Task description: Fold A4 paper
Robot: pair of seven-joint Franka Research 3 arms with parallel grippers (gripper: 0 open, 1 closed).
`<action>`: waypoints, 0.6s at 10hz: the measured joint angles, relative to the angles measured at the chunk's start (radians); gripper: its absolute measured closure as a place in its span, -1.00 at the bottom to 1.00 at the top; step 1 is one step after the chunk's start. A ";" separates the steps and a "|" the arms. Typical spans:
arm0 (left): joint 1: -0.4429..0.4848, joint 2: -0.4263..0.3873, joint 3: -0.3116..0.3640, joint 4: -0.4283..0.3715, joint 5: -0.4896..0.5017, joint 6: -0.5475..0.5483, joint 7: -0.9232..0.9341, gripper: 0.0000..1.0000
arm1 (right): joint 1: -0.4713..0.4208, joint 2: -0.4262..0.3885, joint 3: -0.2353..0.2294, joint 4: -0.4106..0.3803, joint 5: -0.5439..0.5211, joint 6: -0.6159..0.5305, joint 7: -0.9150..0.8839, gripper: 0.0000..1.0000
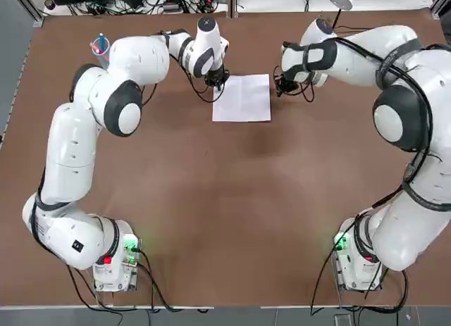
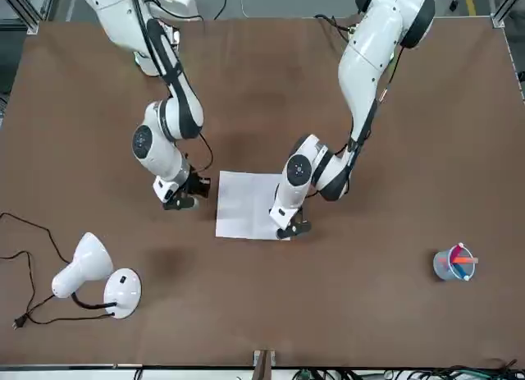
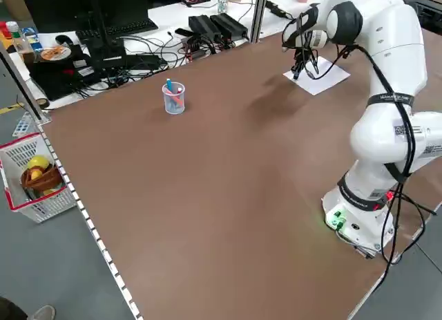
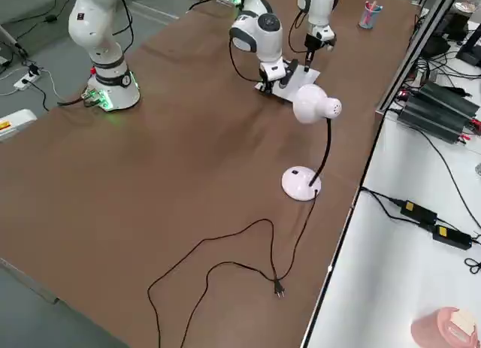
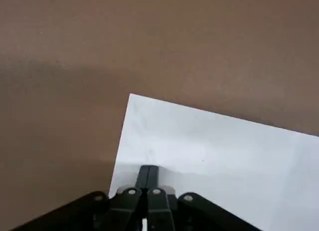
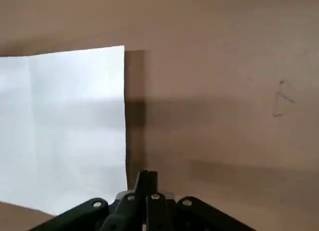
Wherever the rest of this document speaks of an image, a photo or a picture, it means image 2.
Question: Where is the white desk lamp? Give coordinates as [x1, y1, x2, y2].
[50, 231, 143, 321]

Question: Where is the white A4 paper sheet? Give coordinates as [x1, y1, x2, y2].
[215, 170, 293, 242]

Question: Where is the aluminium frame profile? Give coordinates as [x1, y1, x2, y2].
[489, 0, 525, 29]
[0, 0, 55, 34]

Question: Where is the black lamp power cable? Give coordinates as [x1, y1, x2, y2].
[0, 212, 115, 330]

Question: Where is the aluminium table post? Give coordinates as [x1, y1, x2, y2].
[253, 348, 276, 380]

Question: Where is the blue pen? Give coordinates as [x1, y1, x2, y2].
[452, 242, 473, 282]

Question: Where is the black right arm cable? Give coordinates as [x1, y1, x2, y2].
[130, 0, 215, 176]

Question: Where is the clear plastic pen cup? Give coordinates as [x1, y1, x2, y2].
[432, 243, 480, 283]

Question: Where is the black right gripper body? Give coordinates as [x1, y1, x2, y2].
[180, 172, 212, 201]

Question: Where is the black cable tangle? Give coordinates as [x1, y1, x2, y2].
[294, 357, 525, 380]

